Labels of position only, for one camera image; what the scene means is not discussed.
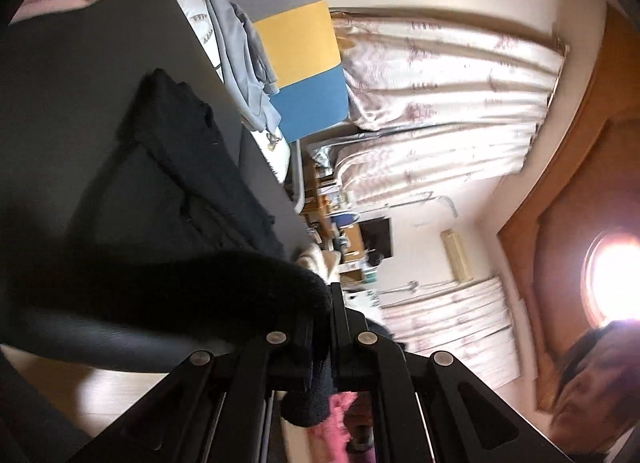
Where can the white cushion with deer print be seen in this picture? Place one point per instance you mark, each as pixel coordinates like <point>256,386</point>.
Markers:
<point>272,143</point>

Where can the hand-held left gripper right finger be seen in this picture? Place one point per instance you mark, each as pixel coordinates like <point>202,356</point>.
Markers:
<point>340,333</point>

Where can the cream knit garment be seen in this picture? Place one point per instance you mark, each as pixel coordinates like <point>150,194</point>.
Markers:
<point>315,263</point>

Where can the pale floral curtain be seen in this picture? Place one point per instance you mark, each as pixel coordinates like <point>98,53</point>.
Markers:
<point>440,93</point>

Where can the white cushion with triangle print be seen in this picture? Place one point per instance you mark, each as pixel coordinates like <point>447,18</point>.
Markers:
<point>192,8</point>

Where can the wooden desk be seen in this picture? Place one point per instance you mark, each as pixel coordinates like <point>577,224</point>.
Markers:
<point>327,235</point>

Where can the light grey garment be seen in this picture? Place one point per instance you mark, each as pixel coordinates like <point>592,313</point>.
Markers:
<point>240,58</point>

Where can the round ceiling lamp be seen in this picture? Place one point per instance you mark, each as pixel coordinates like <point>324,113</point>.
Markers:
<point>615,278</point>

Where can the person's head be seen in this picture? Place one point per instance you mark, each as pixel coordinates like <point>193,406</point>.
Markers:
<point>595,383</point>

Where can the pale striped curtain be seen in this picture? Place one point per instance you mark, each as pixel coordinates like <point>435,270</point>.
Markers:
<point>450,328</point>

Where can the pinkish red garment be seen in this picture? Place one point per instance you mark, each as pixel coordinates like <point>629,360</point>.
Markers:
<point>335,418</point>

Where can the wall air conditioner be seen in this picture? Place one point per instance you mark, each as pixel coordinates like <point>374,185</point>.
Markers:
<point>457,255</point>

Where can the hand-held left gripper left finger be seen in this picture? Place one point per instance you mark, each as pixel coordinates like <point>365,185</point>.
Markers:
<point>292,363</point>

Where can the black monitor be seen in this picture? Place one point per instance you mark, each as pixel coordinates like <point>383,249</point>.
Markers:
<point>375,238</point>

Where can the blue bag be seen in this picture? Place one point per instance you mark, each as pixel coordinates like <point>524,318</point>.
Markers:
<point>345,218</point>

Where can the grey yellow blue chair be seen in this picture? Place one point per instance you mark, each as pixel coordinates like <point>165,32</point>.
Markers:
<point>300,43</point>

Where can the black sweater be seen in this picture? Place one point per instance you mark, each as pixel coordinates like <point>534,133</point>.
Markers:
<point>200,178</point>

